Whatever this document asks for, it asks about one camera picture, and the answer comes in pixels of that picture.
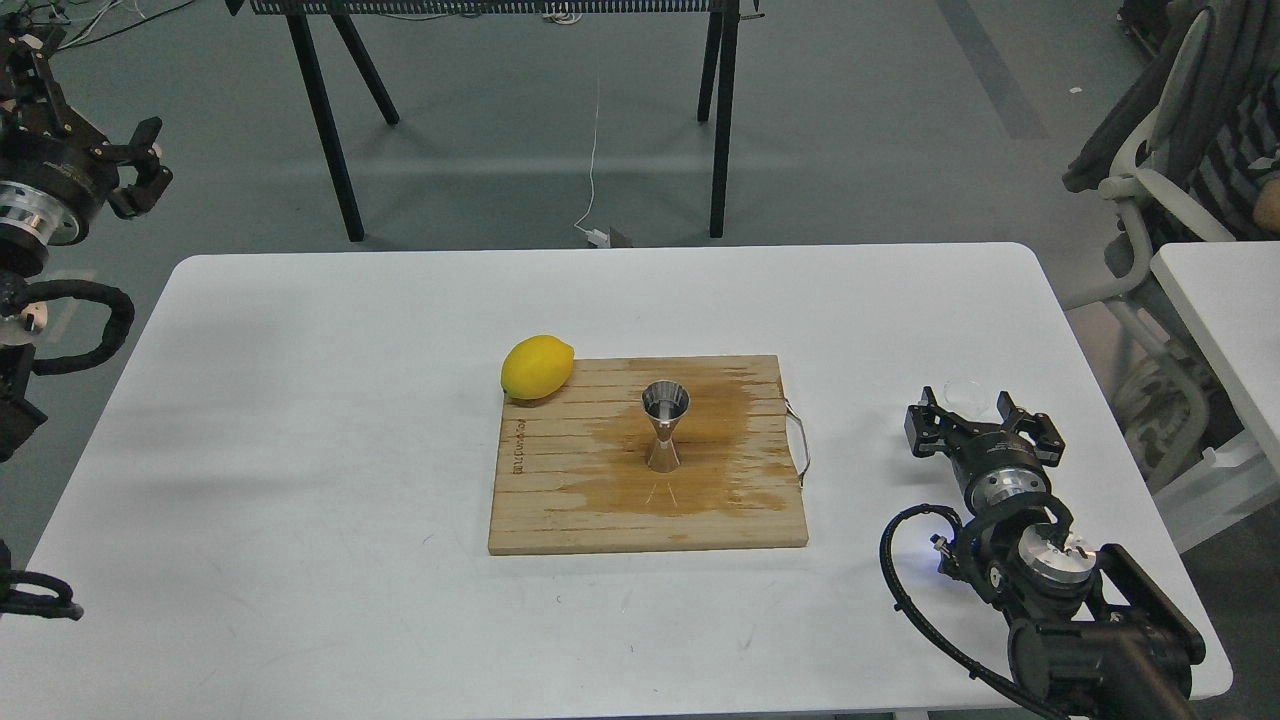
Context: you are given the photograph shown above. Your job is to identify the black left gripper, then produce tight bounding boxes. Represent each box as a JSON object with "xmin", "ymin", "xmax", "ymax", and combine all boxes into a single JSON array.
[{"xmin": 1, "ymin": 29, "xmax": 173, "ymax": 246}]

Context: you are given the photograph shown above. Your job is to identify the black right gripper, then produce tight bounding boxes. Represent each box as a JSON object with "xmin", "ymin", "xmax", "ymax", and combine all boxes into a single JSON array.
[{"xmin": 904, "ymin": 387, "xmax": 1065, "ymax": 516}]

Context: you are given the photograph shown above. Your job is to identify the steel double jigger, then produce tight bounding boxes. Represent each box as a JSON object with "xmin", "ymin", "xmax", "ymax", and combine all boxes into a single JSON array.
[{"xmin": 641, "ymin": 379, "xmax": 691, "ymax": 473}]

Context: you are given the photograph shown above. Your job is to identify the small clear glass cup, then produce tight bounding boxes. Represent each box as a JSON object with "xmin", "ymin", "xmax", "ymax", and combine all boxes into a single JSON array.
[{"xmin": 941, "ymin": 377, "xmax": 993, "ymax": 420}]

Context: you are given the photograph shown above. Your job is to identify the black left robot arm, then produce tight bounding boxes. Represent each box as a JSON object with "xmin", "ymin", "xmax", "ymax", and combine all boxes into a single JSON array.
[{"xmin": 1, "ymin": 13, "xmax": 173, "ymax": 460}]

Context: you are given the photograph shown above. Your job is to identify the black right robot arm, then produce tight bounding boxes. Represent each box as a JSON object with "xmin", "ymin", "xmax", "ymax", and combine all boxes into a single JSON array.
[{"xmin": 878, "ymin": 387, "xmax": 1206, "ymax": 719}]

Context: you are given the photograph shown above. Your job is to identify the white office chair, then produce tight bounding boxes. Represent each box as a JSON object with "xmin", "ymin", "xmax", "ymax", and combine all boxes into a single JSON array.
[{"xmin": 1062, "ymin": 1, "xmax": 1277, "ymax": 551}]

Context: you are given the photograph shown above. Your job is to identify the white side table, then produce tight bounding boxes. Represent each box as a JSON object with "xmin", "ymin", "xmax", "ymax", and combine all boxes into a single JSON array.
[{"xmin": 1152, "ymin": 241, "xmax": 1279, "ymax": 468}]

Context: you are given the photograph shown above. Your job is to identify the wooden cutting board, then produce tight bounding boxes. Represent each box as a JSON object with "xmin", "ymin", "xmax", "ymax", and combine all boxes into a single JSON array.
[{"xmin": 486, "ymin": 355, "xmax": 809, "ymax": 556}]

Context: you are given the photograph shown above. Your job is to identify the person in striped shirt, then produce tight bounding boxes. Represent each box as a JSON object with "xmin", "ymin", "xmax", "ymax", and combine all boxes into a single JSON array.
[{"xmin": 1187, "ymin": 72, "xmax": 1279, "ymax": 241}]

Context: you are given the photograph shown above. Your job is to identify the yellow lemon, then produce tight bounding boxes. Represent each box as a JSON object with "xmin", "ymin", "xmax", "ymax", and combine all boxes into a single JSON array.
[{"xmin": 500, "ymin": 334, "xmax": 575, "ymax": 401}]

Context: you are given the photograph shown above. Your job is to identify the cable bundle on floor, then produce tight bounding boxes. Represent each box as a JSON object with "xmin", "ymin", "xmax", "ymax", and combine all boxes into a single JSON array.
[{"xmin": 0, "ymin": 0, "xmax": 201, "ymax": 61}]

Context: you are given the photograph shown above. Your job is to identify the white cable with plug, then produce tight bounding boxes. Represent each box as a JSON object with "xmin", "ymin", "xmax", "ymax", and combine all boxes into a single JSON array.
[{"xmin": 573, "ymin": 76, "xmax": 613, "ymax": 249}]

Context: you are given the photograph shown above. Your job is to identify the black metal frame table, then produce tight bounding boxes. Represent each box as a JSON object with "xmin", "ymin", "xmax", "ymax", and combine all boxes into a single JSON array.
[{"xmin": 227, "ymin": 1, "xmax": 764, "ymax": 247}]

